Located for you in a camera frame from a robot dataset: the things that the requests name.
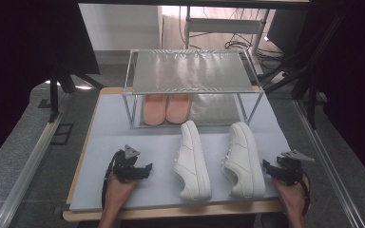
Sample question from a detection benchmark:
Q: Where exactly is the aluminium rail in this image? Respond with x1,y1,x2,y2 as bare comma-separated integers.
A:
293,98,365,228
0,93,74,228

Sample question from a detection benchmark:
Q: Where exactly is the pink slipper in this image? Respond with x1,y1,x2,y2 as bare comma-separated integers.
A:
142,93,168,126
165,93,193,124

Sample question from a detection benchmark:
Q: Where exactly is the white metal desk frame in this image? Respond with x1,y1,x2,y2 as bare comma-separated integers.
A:
183,5,271,77

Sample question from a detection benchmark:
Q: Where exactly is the black metal stand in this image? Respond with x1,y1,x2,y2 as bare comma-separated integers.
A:
48,60,106,124
259,12,350,130

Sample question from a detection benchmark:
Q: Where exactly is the dark curtain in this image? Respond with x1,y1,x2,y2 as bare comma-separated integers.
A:
307,0,365,193
0,0,101,174

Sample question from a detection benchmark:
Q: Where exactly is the light grey table mat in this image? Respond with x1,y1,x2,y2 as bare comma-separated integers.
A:
69,92,292,212

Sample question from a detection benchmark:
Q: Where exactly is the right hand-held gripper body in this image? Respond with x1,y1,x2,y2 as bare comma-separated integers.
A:
275,150,316,187

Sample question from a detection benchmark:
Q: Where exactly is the white sneaker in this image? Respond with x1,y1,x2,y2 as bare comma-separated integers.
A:
221,121,266,200
172,119,213,201

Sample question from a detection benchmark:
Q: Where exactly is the metal two-tier shoe rack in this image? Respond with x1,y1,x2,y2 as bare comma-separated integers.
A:
122,47,265,129

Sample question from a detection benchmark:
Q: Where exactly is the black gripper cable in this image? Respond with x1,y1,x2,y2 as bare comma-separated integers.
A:
101,149,125,211
298,172,312,218

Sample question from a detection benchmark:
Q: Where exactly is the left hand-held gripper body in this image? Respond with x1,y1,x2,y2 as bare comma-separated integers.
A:
106,144,144,185

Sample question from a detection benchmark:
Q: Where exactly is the bundle of black cables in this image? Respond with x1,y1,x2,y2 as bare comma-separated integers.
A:
222,31,286,63

